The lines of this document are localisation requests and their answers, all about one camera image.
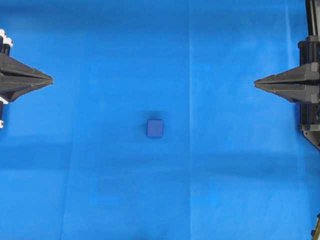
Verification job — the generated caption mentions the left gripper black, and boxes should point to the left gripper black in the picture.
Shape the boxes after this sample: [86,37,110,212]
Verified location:
[0,29,55,129]

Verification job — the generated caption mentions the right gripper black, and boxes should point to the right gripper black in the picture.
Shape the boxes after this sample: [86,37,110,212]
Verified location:
[254,35,320,132]

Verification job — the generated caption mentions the blue rectangular block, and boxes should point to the blue rectangular block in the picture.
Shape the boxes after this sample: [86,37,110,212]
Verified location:
[146,119,164,138]

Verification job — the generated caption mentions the blue table mat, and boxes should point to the blue table mat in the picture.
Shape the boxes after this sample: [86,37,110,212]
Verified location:
[0,0,320,240]

